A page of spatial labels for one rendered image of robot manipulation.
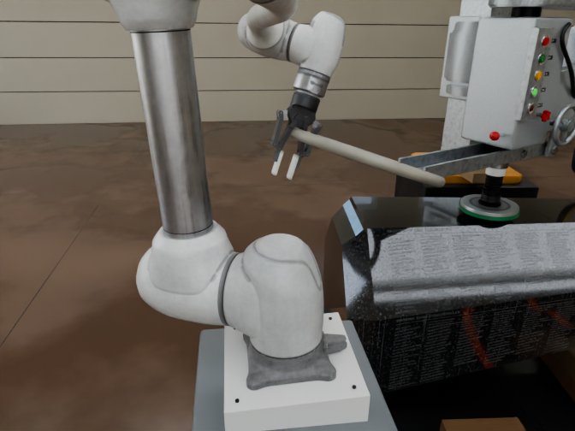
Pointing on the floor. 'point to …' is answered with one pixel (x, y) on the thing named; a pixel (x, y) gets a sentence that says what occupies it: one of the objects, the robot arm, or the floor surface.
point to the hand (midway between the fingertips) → (284, 165)
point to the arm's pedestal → (213, 380)
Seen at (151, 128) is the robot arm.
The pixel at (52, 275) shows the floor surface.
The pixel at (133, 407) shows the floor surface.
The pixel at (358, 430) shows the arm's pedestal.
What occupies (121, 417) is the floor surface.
